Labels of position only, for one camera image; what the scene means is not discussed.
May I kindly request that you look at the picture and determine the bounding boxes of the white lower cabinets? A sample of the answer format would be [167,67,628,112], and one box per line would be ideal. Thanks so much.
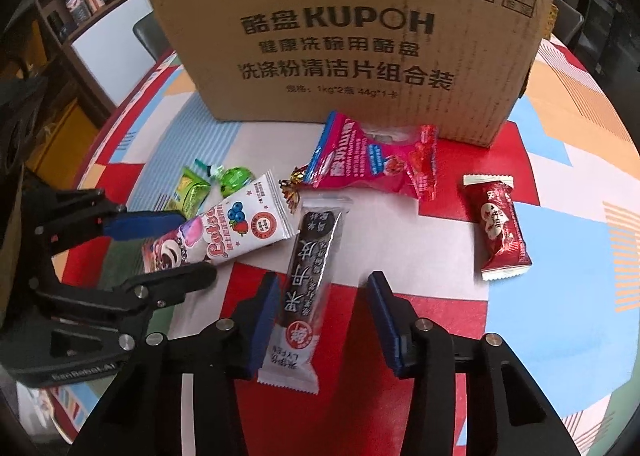
[70,0,166,106]

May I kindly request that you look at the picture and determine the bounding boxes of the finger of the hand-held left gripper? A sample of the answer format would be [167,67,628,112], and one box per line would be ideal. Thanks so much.
[30,188,188,253]
[30,263,218,317]

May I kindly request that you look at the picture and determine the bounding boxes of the yellow box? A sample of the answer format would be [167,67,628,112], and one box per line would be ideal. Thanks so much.
[27,100,106,187]

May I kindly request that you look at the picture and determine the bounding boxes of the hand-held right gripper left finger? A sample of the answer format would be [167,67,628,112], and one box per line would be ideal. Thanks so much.
[67,272,282,456]

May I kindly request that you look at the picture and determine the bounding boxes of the brown cardboard box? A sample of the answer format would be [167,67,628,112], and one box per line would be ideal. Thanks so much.
[141,0,560,151]

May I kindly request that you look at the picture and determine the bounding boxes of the clear water bottle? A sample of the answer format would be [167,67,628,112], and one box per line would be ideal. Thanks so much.
[61,0,86,26]

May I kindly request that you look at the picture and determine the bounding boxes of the dark grey dining chair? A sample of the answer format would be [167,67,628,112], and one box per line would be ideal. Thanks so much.
[132,10,161,59]
[550,0,586,44]

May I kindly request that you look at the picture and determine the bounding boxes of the green jelly pouch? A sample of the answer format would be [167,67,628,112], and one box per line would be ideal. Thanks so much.
[195,159,258,199]

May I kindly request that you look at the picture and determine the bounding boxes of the white and pink snack packet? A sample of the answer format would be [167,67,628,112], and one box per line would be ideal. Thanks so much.
[141,171,296,277]

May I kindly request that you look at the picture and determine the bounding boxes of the gold candy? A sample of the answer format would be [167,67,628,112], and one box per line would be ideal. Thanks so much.
[278,165,313,214]

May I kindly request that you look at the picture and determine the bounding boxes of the green candy packet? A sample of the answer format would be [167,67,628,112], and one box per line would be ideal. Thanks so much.
[172,167,213,219]

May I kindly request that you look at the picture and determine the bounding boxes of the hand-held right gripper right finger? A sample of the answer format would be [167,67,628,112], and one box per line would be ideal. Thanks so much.
[366,272,571,456]

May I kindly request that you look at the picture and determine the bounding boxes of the red candy packet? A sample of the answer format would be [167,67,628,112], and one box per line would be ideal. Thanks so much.
[462,174,532,281]

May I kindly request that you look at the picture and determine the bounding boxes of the long black snack bar packet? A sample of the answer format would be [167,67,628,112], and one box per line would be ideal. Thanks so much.
[256,196,351,396]

